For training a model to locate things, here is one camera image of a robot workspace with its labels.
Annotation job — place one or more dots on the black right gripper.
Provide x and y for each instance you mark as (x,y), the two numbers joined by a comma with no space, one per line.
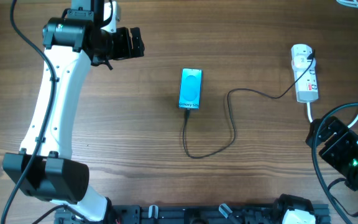
(344,137)

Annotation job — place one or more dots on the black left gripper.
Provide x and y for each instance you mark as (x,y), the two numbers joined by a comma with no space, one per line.
(125,51)

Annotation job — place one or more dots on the blue screen smartphone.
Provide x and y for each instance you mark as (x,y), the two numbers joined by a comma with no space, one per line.
(190,89)

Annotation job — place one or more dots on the white power strip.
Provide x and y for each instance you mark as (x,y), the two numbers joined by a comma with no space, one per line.
(303,65)

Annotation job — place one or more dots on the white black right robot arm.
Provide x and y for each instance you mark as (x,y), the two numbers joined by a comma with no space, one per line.
(351,180)

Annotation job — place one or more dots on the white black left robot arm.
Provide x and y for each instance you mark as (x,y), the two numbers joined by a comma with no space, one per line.
(84,36)

